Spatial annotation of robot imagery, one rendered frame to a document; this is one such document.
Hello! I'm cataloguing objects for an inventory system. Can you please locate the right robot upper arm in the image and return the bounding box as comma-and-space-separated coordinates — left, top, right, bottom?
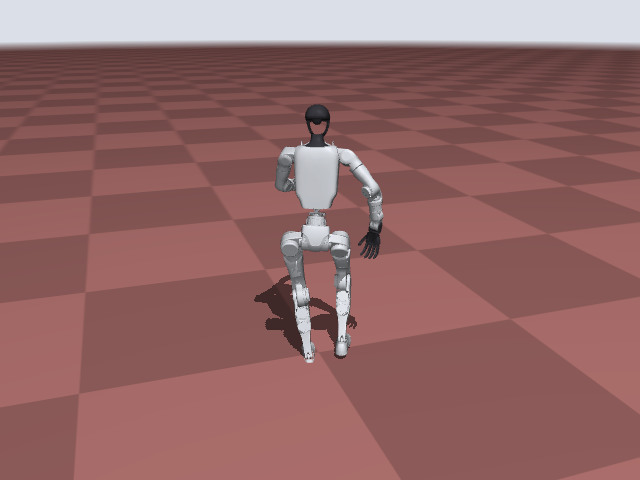
337, 148, 380, 198

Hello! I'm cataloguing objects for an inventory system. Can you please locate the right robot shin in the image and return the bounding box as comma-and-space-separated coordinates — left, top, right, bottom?
336, 274, 351, 343

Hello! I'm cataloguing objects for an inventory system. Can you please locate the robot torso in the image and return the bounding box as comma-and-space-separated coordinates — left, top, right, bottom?
294, 141, 340, 252

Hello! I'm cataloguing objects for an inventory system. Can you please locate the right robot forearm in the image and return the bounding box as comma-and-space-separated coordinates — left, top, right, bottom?
367, 190, 384, 231

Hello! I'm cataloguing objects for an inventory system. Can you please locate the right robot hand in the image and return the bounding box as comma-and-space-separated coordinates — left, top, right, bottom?
358, 222, 382, 259

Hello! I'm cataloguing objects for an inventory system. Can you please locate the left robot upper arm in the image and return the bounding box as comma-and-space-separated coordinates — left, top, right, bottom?
275, 147, 296, 192

